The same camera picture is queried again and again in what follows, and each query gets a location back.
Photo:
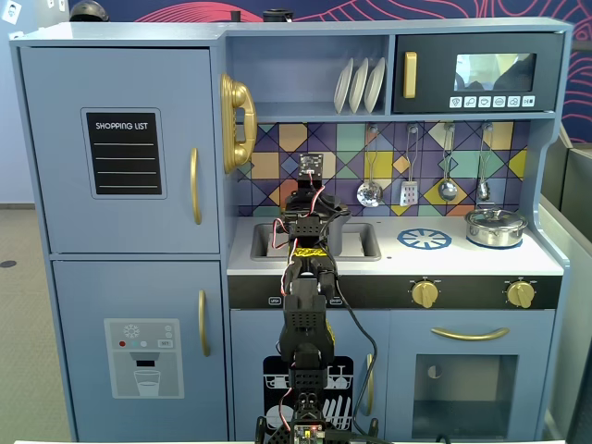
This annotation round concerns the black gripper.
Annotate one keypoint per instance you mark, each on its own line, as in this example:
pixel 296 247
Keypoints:
pixel 306 184

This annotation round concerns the robot base with red clamp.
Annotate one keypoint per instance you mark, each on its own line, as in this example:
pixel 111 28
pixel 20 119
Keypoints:
pixel 277 435

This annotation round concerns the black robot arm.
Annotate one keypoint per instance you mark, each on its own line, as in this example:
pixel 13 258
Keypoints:
pixel 303 324

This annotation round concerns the steel pot with lid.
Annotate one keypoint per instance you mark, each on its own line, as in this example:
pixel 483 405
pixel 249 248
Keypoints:
pixel 495 229

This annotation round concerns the gray toy sink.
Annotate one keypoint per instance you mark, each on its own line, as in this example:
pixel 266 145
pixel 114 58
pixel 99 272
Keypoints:
pixel 370 240

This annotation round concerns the metal toy skimmer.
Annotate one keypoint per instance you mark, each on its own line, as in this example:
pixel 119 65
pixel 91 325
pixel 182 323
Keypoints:
pixel 369 194

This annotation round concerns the metal toy spatula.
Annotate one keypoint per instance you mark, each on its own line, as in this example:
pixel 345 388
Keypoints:
pixel 409 194

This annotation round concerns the gold stove knob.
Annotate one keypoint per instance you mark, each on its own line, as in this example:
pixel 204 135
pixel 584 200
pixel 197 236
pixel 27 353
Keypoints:
pixel 424 293
pixel 521 293

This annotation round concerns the blue dishwasher door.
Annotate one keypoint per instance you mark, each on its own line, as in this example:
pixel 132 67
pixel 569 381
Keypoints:
pixel 245 351

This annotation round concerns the metal toy ladle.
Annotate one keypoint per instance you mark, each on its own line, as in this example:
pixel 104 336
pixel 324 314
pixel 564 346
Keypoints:
pixel 447 189

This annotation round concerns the white toy plate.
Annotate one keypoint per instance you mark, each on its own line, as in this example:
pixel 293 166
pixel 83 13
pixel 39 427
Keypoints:
pixel 374 85
pixel 342 88
pixel 358 87

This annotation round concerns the gold toy telephone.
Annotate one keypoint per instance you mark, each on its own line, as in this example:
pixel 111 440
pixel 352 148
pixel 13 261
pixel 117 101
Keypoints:
pixel 237 97

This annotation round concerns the blue oven door with window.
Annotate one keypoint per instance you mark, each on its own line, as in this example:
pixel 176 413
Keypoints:
pixel 402 370

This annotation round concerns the metal toy whisk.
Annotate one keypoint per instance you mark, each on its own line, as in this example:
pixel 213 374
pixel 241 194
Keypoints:
pixel 484 188

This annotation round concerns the blue toy kitchen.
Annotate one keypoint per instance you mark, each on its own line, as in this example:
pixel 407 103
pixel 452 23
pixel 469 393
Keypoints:
pixel 139 287

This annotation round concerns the black toy microwave door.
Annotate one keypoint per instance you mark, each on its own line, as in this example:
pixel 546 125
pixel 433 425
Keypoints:
pixel 435 74

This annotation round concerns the black shopping list board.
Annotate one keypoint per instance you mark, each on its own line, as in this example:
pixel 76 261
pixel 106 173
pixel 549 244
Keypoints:
pixel 124 152

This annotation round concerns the black round object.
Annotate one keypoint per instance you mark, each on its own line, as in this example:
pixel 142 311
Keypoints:
pixel 276 15

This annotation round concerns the small black cylinder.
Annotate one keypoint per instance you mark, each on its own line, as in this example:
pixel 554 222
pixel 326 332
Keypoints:
pixel 235 16

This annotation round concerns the blue door with ice dispenser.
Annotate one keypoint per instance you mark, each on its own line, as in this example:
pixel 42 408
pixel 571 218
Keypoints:
pixel 83 296

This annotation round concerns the blue door with shopping list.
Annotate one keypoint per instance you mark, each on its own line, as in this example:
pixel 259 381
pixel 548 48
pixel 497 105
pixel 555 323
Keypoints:
pixel 55 222

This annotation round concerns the gray desk divider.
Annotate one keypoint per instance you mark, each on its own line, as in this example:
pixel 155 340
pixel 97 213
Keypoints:
pixel 569 300

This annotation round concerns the black helmet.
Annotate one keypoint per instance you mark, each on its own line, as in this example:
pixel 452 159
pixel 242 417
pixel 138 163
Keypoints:
pixel 89 10

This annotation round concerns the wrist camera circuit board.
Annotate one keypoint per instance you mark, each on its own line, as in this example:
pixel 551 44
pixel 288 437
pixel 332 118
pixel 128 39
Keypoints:
pixel 311 163

